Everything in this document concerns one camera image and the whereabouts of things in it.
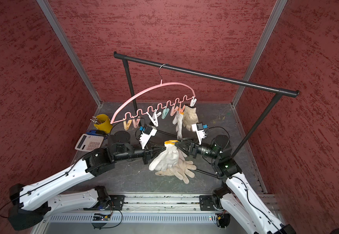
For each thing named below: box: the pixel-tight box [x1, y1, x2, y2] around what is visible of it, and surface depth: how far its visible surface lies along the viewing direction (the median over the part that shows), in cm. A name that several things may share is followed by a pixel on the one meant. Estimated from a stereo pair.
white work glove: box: [172, 111, 185, 141], surface depth 76 cm
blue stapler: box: [85, 129, 109, 138], surface depth 99 cm
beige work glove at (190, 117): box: [182, 104, 199, 132], surface depth 80 cm
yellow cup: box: [93, 114, 113, 134], surface depth 99 cm
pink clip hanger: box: [111, 95, 198, 131], surface depth 66 cm
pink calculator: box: [75, 133, 105, 152], surface depth 97 cm
